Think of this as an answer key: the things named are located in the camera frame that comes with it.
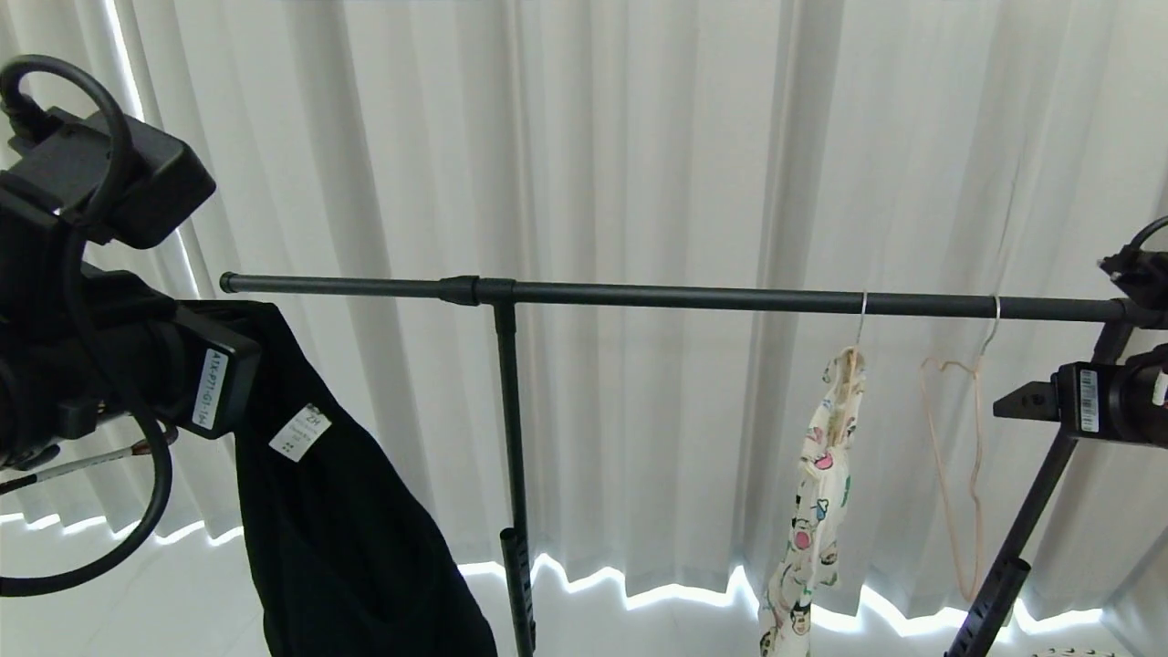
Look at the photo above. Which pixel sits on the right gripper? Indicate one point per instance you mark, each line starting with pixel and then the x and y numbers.
pixel 1109 401

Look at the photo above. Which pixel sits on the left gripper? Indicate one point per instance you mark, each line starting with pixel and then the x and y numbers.
pixel 182 365

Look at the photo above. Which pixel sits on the pink clothes hanger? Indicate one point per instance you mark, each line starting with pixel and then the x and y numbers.
pixel 861 315
pixel 990 319

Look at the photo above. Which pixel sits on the black garment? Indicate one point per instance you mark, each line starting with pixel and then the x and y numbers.
pixel 347 547

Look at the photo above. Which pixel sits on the cream printed garment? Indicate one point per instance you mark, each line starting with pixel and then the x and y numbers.
pixel 812 529

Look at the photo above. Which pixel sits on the white laundry basket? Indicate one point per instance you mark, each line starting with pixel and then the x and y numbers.
pixel 1068 653

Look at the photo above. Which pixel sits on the black clothes rack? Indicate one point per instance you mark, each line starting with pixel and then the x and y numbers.
pixel 684 297

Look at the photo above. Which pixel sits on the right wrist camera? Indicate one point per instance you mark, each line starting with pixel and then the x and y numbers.
pixel 1141 274

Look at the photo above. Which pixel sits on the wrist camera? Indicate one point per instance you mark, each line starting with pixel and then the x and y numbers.
pixel 1141 274
pixel 137 182

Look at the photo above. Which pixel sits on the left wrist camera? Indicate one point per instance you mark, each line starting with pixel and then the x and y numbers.
pixel 137 182

